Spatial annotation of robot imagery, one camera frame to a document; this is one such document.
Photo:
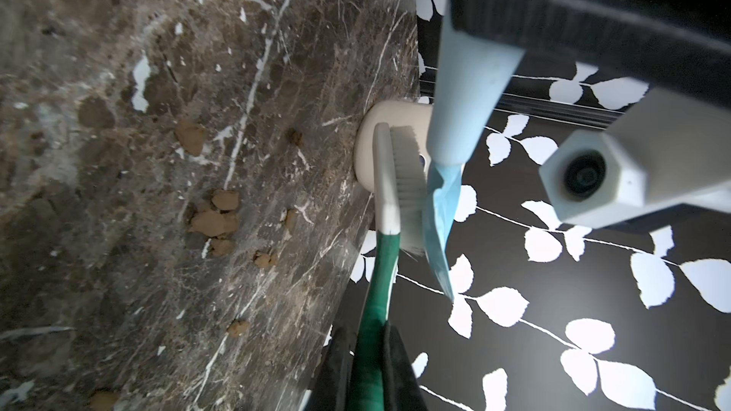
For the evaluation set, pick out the cream plastic bucket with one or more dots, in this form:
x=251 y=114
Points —
x=408 y=123

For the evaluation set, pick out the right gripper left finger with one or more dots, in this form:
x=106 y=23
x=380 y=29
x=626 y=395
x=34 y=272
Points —
x=330 y=392

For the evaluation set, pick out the light blue trowel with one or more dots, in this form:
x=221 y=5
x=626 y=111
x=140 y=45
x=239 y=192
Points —
x=471 y=78

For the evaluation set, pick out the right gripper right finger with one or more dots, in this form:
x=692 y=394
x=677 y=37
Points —
x=401 y=389

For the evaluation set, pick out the green white scrub brush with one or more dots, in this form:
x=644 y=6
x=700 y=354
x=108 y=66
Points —
x=400 y=191

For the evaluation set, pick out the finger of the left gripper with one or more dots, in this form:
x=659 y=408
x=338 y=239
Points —
x=683 y=45

